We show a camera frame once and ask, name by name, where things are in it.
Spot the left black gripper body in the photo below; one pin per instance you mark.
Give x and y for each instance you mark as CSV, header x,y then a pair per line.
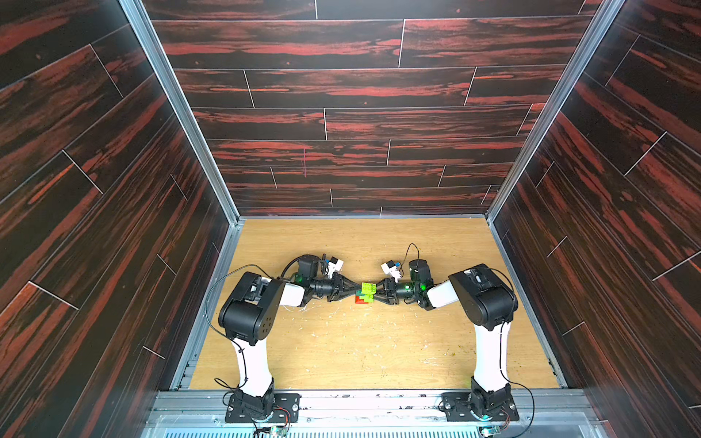
x,y
320,287

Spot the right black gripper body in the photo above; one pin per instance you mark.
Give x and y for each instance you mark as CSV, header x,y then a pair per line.
x,y
392,290

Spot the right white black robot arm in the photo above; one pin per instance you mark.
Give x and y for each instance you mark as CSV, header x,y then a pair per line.
x,y
490,305

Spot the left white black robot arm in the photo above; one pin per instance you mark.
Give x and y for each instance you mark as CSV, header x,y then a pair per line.
x,y
248,316

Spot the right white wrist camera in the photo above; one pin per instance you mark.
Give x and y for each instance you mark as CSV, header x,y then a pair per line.
x,y
393,269

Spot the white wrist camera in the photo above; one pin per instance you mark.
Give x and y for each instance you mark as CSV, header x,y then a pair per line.
x,y
331,265
393,269

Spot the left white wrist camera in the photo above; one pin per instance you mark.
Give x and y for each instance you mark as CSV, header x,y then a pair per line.
x,y
331,265

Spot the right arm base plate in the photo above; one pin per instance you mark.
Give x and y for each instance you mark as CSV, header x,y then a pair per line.
x,y
479,406

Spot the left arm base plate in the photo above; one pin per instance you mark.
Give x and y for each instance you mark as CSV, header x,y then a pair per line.
x,y
274,407

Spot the aluminium front rail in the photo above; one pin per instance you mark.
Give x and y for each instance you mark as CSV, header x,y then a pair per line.
x,y
375,413

